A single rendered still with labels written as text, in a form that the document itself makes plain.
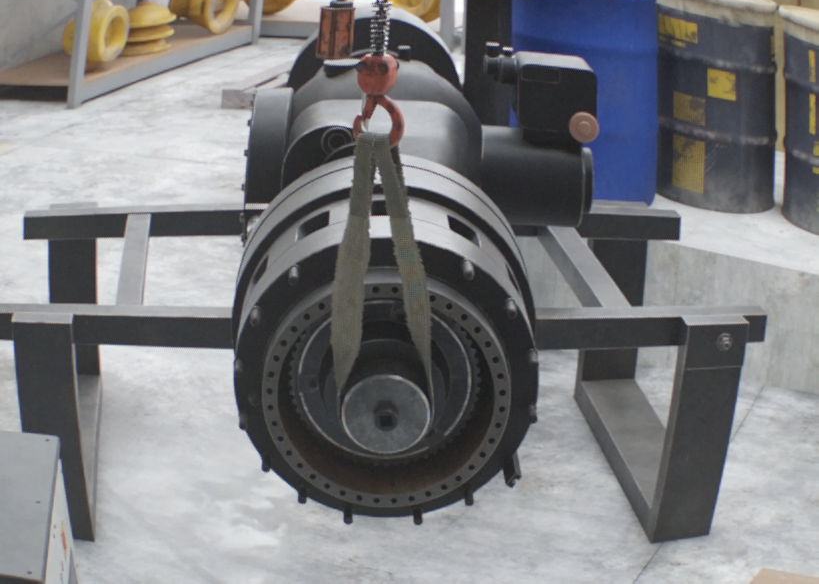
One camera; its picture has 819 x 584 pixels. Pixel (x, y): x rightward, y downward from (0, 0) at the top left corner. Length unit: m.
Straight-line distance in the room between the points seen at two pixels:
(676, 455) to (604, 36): 1.86
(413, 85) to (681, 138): 1.92
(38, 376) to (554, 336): 1.29
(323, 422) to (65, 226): 2.00
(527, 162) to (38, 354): 1.39
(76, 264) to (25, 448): 2.35
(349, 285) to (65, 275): 2.28
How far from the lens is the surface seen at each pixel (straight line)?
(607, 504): 4.37
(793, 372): 5.31
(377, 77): 2.50
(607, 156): 5.48
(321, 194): 2.97
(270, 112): 4.06
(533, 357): 2.75
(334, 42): 2.77
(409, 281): 2.63
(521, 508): 4.33
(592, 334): 3.90
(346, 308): 2.64
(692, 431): 4.01
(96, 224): 4.67
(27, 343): 3.75
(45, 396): 3.80
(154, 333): 3.78
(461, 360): 2.81
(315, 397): 2.83
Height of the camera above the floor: 1.86
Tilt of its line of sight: 18 degrees down
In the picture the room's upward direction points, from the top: 3 degrees clockwise
